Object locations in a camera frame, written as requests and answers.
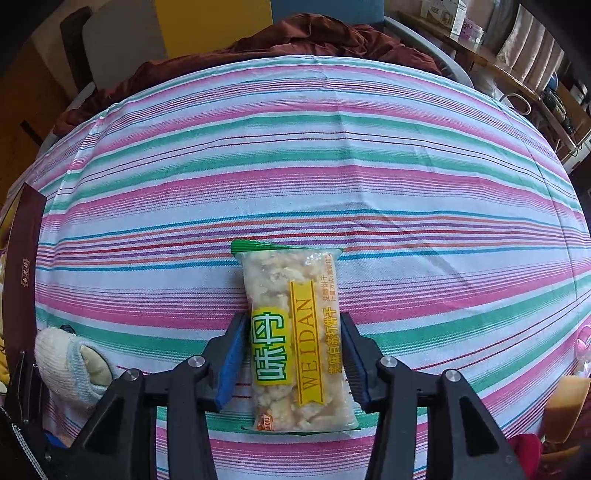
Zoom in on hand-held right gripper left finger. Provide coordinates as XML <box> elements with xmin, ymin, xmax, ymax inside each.
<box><xmin>69</xmin><ymin>314</ymin><xmax>250</xmax><ymax>480</ymax></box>

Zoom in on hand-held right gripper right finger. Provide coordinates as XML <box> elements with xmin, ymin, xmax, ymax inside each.
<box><xmin>339</xmin><ymin>314</ymin><xmax>527</xmax><ymax>480</ymax></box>

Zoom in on green yellow cracker packet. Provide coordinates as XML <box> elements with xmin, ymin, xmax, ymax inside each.
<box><xmin>231</xmin><ymin>240</ymin><xmax>361</xmax><ymax>432</ymax></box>

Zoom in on gold tin box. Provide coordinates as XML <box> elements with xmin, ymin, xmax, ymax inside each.
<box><xmin>0</xmin><ymin>182</ymin><xmax>48</xmax><ymax>384</ymax></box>

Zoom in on person's left hand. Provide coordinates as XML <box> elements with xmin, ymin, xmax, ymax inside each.
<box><xmin>34</xmin><ymin>327</ymin><xmax>119</xmax><ymax>409</ymax></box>

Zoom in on red cloth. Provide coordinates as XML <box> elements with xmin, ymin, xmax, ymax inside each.
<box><xmin>508</xmin><ymin>434</ymin><xmax>541</xmax><ymax>467</ymax></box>

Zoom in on striped bed sheet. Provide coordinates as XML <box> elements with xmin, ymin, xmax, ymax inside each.
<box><xmin>9</xmin><ymin>55</ymin><xmax>585</xmax><ymax>480</ymax></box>

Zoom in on tan object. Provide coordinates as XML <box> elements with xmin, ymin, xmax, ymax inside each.
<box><xmin>545</xmin><ymin>374</ymin><xmax>591</xmax><ymax>444</ymax></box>

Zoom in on wooden wardrobe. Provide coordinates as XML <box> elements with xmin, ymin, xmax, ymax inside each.
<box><xmin>0</xmin><ymin>46</ymin><xmax>70</xmax><ymax>195</ymax></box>

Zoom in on dark red blanket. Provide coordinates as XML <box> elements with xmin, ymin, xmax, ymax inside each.
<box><xmin>55</xmin><ymin>18</ymin><xmax>444</xmax><ymax>134</ymax></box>

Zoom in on wooden desk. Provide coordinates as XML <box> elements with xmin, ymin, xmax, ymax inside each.
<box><xmin>397</xmin><ymin>11</ymin><xmax>583</xmax><ymax>153</ymax></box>

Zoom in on grey yellow blue headboard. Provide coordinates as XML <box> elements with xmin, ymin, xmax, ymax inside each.
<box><xmin>81</xmin><ymin>0</ymin><xmax>386</xmax><ymax>86</ymax></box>

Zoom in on white cardboard boxes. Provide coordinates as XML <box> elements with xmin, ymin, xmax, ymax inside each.
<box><xmin>420</xmin><ymin>0</ymin><xmax>467</xmax><ymax>33</ymax></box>

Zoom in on striped beige cushion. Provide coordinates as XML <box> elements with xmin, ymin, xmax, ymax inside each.
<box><xmin>496</xmin><ymin>4</ymin><xmax>566</xmax><ymax>90</ymax></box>

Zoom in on grey bed rail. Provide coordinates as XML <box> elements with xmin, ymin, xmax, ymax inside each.
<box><xmin>383</xmin><ymin>16</ymin><xmax>476</xmax><ymax>88</ymax></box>

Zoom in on black bed post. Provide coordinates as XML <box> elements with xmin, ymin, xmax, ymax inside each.
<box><xmin>60</xmin><ymin>7</ymin><xmax>93</xmax><ymax>93</ymax></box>

